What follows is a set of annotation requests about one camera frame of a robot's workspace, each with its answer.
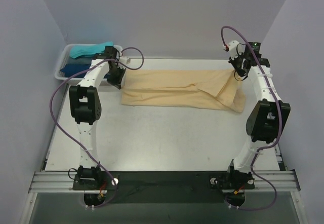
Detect cream yellow t shirt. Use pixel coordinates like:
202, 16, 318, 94
121, 69, 246, 113

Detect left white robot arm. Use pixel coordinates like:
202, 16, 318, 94
69, 46, 126, 189

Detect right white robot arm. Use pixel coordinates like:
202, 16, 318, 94
224, 41, 291, 188

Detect grey folded t shirt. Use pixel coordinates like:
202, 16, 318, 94
66, 57, 92, 65

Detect teal folded t shirt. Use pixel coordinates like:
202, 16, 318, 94
69, 42, 114, 59

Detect dark blue folded t shirt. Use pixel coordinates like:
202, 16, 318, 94
60, 64, 91, 78

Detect white plastic basket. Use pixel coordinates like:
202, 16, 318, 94
55, 43, 126, 89

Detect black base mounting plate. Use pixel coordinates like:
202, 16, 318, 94
72, 171, 255, 206

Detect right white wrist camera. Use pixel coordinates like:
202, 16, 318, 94
223, 40, 246, 60

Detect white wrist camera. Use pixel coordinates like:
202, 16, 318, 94
119, 56, 131, 66
223, 40, 246, 60

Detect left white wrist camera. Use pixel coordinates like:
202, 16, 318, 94
119, 56, 131, 66

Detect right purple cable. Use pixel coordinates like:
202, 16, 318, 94
220, 25, 283, 211

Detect aluminium front rail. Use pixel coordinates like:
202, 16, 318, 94
28, 170, 301, 193

